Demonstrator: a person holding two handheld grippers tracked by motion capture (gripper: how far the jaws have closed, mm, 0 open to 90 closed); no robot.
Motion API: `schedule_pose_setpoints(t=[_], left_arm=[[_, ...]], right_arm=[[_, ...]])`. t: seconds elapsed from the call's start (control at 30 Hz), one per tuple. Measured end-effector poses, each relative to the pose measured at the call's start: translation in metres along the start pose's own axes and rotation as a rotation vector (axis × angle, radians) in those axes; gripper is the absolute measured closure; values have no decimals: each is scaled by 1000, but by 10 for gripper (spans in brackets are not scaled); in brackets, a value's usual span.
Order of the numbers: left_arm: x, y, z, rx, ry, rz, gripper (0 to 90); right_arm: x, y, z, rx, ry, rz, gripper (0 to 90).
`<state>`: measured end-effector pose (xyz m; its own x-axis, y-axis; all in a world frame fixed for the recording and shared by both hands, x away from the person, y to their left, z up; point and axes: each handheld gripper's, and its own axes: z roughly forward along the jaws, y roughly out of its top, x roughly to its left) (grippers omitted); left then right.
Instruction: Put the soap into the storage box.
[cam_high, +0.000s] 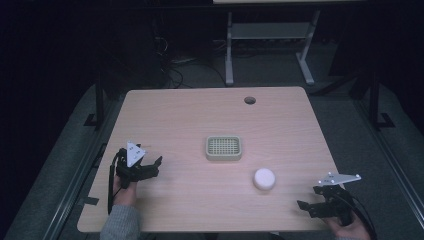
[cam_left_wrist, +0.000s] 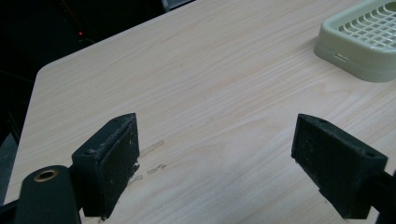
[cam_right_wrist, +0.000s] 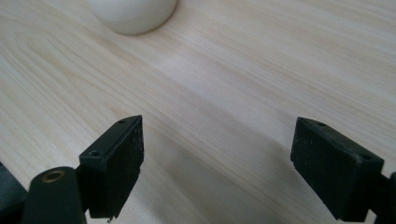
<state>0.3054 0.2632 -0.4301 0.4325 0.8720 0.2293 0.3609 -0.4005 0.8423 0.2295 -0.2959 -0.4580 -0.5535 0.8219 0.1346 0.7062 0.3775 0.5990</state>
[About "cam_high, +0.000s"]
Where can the metal floor rail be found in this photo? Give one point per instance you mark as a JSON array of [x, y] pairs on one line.
[[77, 176], [390, 156]]

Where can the beige slotted soap dish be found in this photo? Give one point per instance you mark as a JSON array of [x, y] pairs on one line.
[[223, 147]]

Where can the grey tape strip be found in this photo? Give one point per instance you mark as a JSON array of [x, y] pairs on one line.
[[88, 201]]

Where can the person's left hand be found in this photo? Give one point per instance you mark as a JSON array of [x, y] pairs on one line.
[[126, 196]]

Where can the black metal stand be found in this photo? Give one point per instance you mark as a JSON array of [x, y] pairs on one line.
[[99, 106], [375, 103]]

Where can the round white soap bar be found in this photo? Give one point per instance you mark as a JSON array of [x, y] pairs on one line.
[[264, 179]]

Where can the white metal frame desk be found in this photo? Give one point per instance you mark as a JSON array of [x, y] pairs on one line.
[[266, 30]]

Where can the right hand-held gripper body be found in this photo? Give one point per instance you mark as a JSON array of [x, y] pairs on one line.
[[334, 204]]

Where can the person's right hand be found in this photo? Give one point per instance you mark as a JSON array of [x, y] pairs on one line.
[[350, 230]]

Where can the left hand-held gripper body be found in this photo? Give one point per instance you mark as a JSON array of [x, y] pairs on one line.
[[134, 171]]

